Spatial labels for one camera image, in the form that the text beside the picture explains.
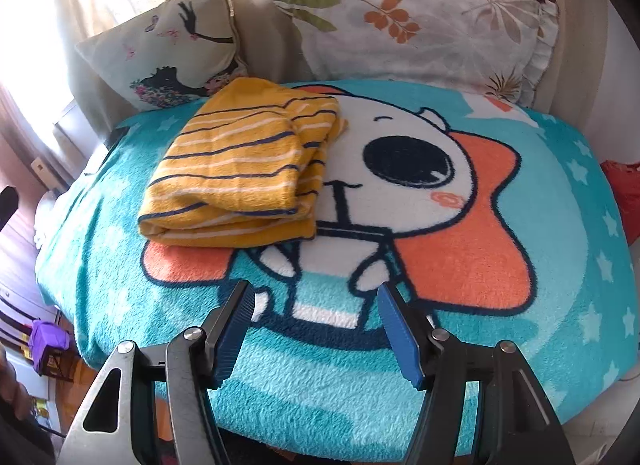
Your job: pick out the red cloth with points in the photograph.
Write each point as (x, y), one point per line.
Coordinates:
(625, 190)

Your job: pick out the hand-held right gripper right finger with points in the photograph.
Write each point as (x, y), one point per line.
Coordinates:
(400, 340)

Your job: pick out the white pillow with leaf print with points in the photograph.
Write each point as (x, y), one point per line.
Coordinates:
(425, 45)

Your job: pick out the white pillow with figure print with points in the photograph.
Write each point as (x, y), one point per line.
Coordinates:
(165, 45)

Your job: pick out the yellow striped sweater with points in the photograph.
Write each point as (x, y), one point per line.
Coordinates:
(240, 165)

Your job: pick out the person's left hand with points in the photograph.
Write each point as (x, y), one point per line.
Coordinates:
(15, 385)

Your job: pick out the dark object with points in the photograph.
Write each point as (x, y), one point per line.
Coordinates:
(7, 210)

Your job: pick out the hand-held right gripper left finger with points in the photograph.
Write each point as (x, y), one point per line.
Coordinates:
(235, 340)

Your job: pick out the purple stool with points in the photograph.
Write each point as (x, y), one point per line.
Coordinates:
(45, 340)

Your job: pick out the teal cartoon star blanket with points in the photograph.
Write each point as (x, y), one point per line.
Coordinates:
(500, 345)

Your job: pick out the black smartphone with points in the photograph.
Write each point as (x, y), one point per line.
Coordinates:
(116, 137)

